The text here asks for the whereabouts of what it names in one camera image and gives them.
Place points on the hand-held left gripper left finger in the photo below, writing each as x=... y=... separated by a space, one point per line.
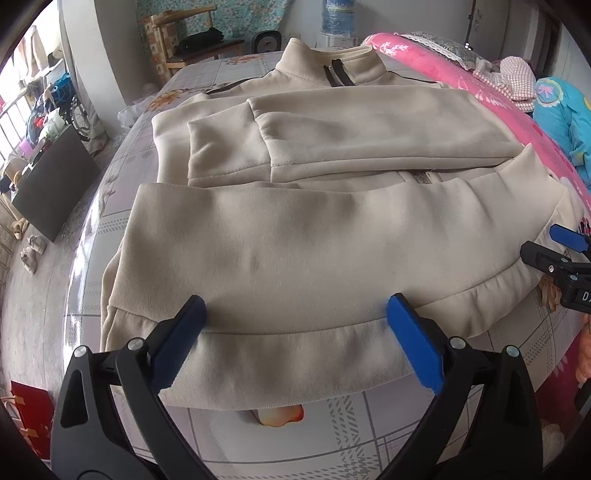
x=182 y=344

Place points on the blue bag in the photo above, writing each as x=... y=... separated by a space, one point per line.
x=60 y=92

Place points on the blue cartoon blanket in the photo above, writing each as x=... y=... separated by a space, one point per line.
x=563 y=120

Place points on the blue water bottle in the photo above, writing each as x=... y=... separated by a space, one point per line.
x=340 y=16

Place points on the wheelchair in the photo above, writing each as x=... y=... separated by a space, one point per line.
x=83 y=120

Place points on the grey door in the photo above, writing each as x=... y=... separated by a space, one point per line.
x=549 y=32

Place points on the wooden chair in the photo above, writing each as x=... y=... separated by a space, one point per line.
x=231 y=46

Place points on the white water dispenser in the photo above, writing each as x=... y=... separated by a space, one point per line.
x=339 y=40

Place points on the white plastic bag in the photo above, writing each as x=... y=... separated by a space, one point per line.
x=134 y=113

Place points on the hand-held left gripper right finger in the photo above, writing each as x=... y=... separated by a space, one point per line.
x=415 y=344

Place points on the beige zip jacket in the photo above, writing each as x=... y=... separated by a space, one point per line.
x=300 y=258

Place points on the pink checked cloth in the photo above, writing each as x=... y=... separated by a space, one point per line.
x=512 y=76

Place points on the pair of tan slippers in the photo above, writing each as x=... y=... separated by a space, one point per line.
x=21 y=230

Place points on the dark cabinet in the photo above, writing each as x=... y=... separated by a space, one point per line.
x=55 y=184

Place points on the teal floral wall cloth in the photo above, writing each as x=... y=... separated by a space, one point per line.
x=258 y=16

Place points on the black bag on chair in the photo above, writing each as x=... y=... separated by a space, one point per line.
x=201 y=39

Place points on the metal window railing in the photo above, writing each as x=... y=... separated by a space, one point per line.
x=14 y=138

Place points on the pink floral blanket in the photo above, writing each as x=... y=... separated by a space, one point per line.
x=485 y=92

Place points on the lace-edged grey pillow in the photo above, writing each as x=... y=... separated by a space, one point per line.
x=443 y=44

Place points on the hanging beige coat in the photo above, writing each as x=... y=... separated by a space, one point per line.
x=39 y=46

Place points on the round black fan heater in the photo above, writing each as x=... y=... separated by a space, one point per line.
x=267 y=42

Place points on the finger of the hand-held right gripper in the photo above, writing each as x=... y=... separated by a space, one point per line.
x=570 y=236
x=549 y=259

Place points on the floral checked bed sheet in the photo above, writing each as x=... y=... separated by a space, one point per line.
x=258 y=443

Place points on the pair of beige shoes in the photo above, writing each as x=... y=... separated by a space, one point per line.
x=33 y=254

